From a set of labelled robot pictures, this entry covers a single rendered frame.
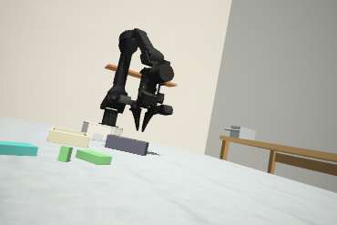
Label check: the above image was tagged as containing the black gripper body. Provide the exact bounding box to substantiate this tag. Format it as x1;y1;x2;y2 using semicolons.
115;83;173;116

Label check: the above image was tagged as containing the teal flat bar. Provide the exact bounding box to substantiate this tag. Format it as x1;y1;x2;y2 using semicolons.
0;141;38;156

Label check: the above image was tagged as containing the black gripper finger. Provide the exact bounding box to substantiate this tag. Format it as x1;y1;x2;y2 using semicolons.
129;107;142;131
141;110;158;132

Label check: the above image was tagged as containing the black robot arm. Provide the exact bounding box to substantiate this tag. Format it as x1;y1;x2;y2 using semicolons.
98;28;174;128

